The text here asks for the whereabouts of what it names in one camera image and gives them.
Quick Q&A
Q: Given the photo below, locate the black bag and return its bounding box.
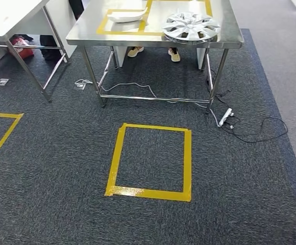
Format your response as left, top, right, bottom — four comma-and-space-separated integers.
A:
39, 35, 62, 62

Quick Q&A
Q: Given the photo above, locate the red bag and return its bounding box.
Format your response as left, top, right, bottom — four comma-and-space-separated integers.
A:
10, 36, 34, 60

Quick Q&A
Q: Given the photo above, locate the steel workbench table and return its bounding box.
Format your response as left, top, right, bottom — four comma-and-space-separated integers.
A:
66, 0, 245, 114

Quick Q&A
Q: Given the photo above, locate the white power strip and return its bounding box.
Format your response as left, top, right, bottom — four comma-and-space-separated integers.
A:
218, 108, 234, 128

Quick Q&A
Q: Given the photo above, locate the white floor cable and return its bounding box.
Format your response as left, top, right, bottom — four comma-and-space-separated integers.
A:
73, 78, 220, 128

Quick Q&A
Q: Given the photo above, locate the black floor cable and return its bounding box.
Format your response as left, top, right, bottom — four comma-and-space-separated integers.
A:
209, 67, 289, 144

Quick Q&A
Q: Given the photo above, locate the steel table with yellow tape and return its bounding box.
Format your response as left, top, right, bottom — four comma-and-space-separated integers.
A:
0, 0, 70, 103

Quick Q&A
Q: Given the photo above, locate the yellow floor tape square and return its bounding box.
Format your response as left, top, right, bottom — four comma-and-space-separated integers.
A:
104, 122, 193, 203

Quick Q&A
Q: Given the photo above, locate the grey plastic wheel hubcap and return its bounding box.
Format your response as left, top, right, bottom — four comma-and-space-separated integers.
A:
162, 11, 221, 43

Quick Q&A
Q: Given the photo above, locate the white curved plastic part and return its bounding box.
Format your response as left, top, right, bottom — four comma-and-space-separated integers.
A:
106, 7, 149, 23

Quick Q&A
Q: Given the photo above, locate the person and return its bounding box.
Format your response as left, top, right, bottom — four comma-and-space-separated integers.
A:
127, 46, 181, 63
69, 0, 85, 19

